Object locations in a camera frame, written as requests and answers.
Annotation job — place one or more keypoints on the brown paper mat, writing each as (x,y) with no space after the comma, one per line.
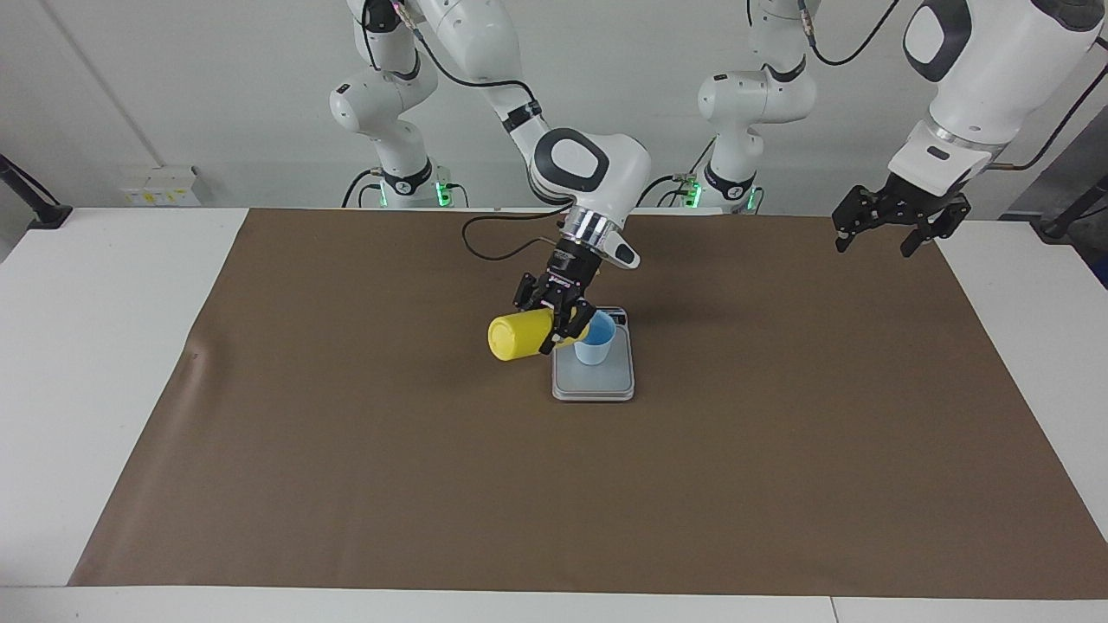
(554,493)

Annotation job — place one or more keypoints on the yellow squeeze bottle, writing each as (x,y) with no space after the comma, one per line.
(515,336)

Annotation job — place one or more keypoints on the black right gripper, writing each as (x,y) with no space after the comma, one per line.
(570,272)

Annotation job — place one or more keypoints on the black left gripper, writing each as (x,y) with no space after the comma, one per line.
(917,206)

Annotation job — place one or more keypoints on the black clamp stand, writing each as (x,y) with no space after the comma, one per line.
(1060,227)
(48,215)

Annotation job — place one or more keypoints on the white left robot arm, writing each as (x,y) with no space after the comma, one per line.
(995,78)

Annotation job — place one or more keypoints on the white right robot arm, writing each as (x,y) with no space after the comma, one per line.
(597,173)

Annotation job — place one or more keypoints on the silver digital kitchen scale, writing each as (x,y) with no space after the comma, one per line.
(593,385)

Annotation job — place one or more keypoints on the light blue plastic cup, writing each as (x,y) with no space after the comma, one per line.
(595,350)

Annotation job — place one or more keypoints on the white wall outlet box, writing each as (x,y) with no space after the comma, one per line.
(160,186)

